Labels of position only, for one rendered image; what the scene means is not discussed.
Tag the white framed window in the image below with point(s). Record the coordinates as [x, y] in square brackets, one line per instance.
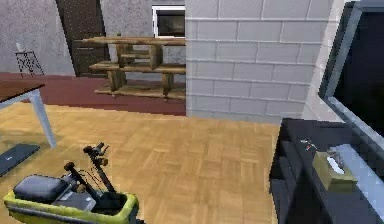
[170, 22]

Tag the dark brown room door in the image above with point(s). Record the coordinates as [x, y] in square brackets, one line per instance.
[83, 36]

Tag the olive green tissue box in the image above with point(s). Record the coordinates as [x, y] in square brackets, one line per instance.
[330, 175]

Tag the wooden open shelf unit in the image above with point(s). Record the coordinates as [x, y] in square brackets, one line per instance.
[140, 68]

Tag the yellow green rowing machine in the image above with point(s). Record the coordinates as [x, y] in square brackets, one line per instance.
[73, 200]

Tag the black television stand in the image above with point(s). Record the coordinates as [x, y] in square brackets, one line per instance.
[300, 186]

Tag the brown table with grey legs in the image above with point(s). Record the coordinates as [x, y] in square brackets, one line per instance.
[38, 110]

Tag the black flat television set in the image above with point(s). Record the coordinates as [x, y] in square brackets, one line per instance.
[363, 73]

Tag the black flat laptop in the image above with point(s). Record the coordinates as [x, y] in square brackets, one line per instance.
[15, 156]

